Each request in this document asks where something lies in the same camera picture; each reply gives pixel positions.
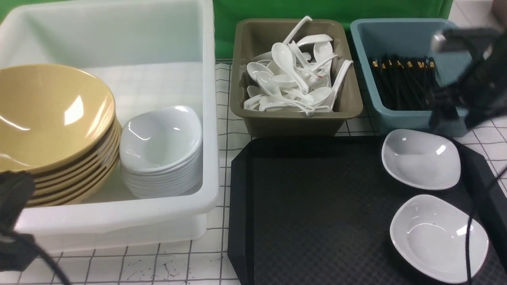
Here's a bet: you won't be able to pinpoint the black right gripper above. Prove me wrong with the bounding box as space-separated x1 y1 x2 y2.
429 38 506 131

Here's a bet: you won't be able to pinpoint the black plastic serving tray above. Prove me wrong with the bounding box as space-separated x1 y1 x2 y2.
227 136 507 285

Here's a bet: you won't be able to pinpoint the pale blue square dish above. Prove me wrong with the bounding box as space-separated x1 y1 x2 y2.
381 129 461 191
390 194 469 284

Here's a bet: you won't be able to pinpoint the black cable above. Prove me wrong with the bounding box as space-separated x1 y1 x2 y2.
465 166 507 285

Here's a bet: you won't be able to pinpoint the stack of yellow noodle bowls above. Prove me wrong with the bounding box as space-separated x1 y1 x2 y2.
0 64 122 208

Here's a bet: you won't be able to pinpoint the olive plastic bin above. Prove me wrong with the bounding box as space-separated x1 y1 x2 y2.
229 19 364 137

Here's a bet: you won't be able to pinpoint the green backdrop cloth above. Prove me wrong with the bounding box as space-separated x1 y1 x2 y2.
1 0 452 67

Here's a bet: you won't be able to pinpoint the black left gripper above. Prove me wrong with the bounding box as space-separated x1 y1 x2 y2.
0 171 37 271

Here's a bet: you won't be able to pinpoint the black chopsticks in teal bin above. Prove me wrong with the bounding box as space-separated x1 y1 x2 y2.
369 54 439 111

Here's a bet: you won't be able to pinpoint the pile of white soup spoons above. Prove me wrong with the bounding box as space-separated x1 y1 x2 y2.
243 16 353 117

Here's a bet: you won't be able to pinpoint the stack of white square dishes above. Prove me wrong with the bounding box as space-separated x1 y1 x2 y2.
119 105 203 199

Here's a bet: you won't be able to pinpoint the teal plastic bin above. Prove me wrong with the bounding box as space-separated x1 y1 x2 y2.
350 18 477 137

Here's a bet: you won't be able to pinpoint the white plastic tub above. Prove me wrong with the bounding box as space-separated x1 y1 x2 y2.
1 0 219 253

